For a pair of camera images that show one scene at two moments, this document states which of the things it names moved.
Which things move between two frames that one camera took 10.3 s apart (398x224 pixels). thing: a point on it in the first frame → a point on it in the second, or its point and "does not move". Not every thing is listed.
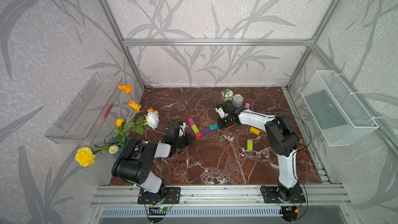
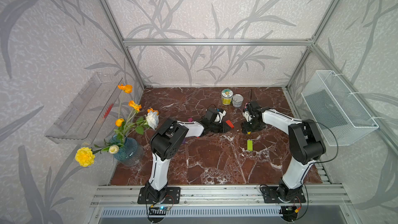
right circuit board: x=289 y=212 does not move
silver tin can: x=237 y=100 does not move
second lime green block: x=250 y=145 does not move
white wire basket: x=340 y=117 does not move
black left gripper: x=187 y=137 → x=223 y=126
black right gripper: x=221 y=126 → x=245 y=128
